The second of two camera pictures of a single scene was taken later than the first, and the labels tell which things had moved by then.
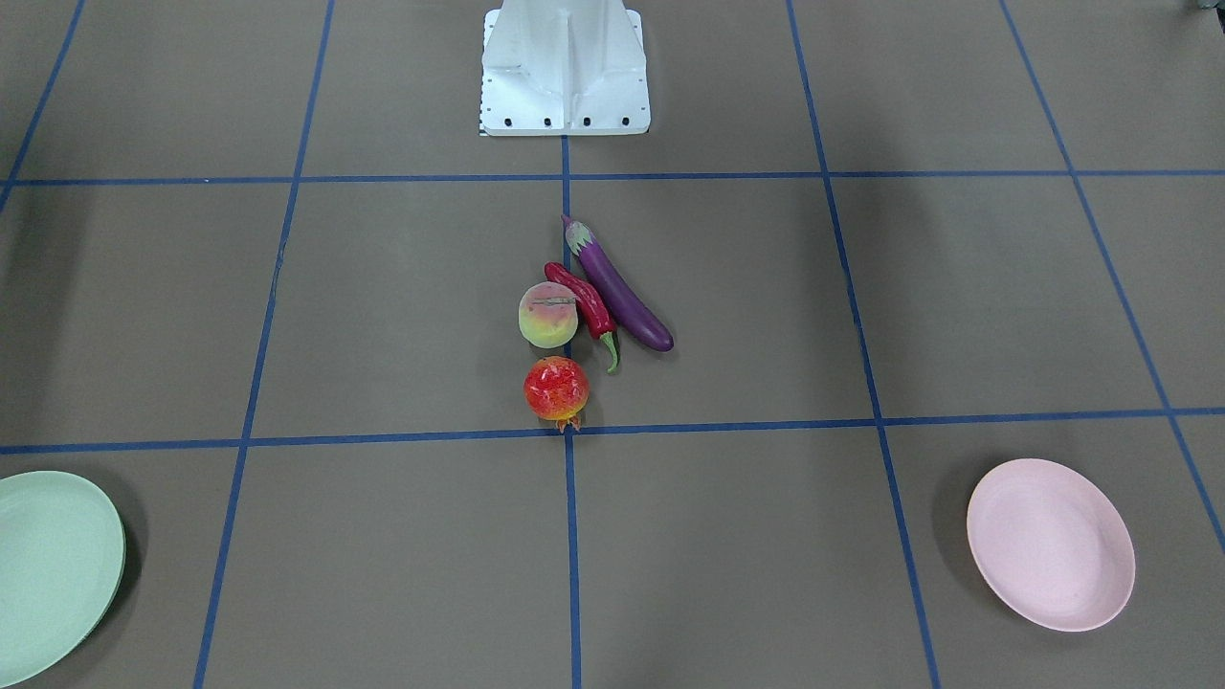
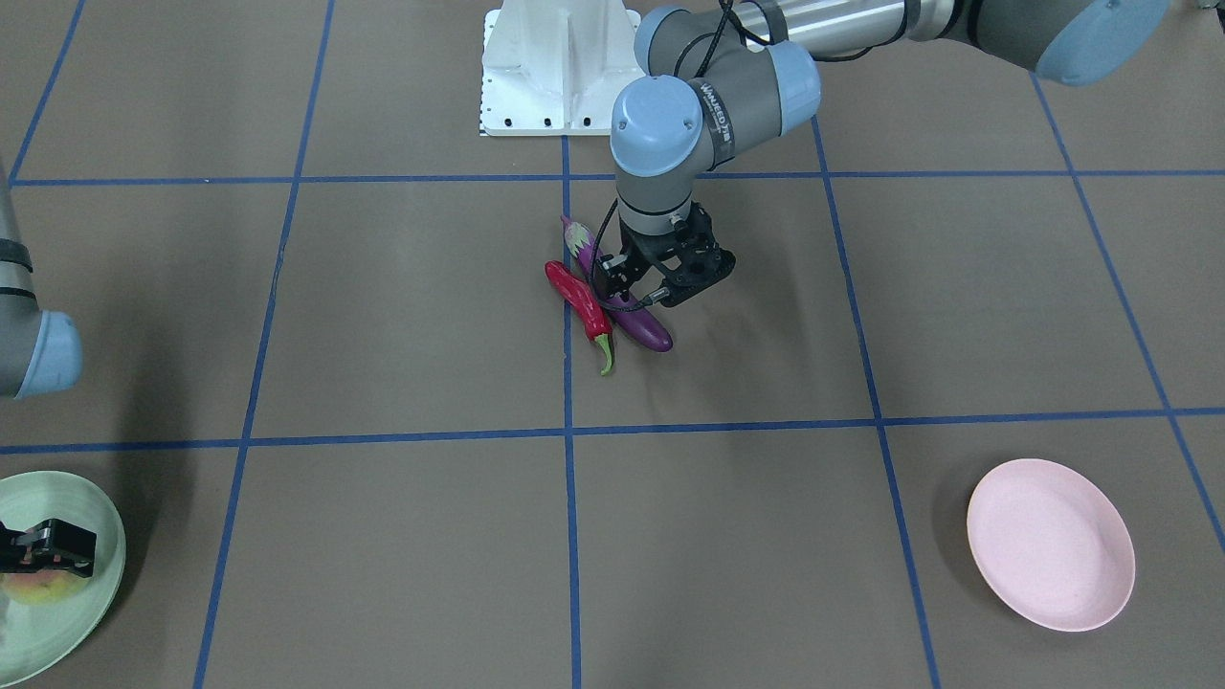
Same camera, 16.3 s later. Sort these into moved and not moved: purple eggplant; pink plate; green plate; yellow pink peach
Moved: yellow pink peach
Not moved: pink plate; purple eggplant; green plate
